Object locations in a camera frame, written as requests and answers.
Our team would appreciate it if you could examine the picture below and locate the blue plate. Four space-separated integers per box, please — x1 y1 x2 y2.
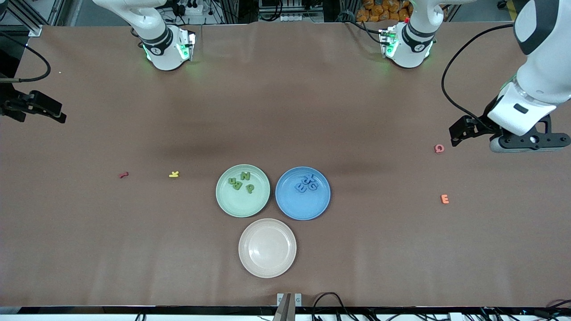
275 166 331 221

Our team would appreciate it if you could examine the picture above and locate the long white power strip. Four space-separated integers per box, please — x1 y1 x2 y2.
280 12 324 22

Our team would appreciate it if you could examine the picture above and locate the light green plate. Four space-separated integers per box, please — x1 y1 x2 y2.
215 164 271 218

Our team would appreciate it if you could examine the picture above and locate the beige pink plate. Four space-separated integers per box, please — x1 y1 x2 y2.
238 218 297 279

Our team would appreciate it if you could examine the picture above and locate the aluminium frame post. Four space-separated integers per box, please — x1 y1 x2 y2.
0 0 43 37

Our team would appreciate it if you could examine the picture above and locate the black base cable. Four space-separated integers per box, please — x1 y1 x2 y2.
346 12 385 45

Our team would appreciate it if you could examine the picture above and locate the black looped cable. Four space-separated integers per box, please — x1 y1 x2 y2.
312 292 357 321

